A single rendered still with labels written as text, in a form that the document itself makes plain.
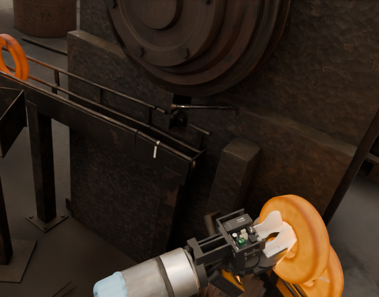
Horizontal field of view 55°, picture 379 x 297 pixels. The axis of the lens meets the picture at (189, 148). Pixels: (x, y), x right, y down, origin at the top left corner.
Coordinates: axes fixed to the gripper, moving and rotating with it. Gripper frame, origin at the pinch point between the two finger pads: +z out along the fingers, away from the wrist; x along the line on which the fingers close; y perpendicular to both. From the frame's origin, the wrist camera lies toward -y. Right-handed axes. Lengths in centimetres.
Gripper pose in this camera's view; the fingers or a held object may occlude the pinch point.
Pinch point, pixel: (293, 230)
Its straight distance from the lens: 69.2
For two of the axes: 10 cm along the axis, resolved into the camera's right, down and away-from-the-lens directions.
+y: -0.7, -7.5, -6.5
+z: 9.2, -3.1, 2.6
